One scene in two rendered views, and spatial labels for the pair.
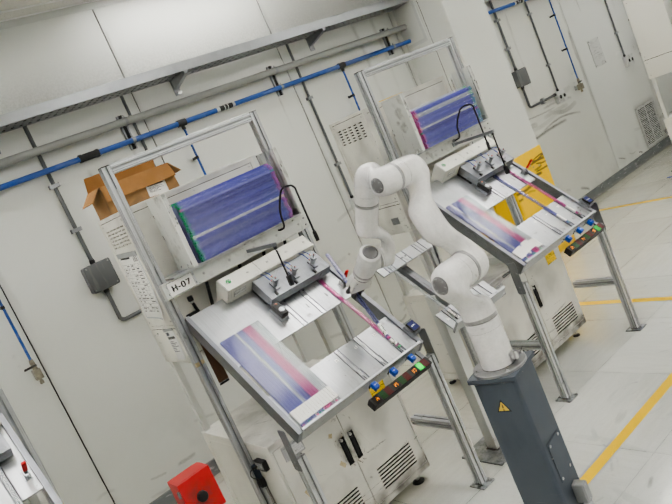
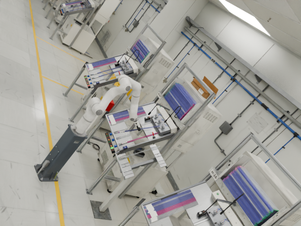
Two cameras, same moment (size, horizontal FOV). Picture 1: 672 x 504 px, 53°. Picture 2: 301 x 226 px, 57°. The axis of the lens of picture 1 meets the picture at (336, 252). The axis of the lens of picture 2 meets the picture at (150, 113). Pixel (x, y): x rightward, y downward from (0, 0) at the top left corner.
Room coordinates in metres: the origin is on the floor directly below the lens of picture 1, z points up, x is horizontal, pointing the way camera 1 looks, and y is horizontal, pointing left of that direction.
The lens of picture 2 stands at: (2.40, -3.10, 2.25)
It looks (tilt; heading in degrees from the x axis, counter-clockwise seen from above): 18 degrees down; 83
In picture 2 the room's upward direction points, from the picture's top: 40 degrees clockwise
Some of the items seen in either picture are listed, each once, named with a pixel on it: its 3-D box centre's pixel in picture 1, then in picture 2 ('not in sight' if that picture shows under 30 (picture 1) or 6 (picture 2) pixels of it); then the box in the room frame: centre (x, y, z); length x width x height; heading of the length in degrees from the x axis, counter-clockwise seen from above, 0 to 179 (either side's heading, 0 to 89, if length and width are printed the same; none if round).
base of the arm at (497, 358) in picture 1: (490, 342); (82, 124); (2.24, -0.36, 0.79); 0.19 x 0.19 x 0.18
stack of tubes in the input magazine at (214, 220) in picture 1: (231, 211); (181, 102); (3.01, 0.35, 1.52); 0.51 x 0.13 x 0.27; 125
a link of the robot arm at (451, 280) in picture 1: (462, 290); (92, 108); (2.22, -0.34, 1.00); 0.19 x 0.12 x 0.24; 127
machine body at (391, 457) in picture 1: (317, 453); (130, 164); (3.08, 0.47, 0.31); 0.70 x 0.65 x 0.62; 125
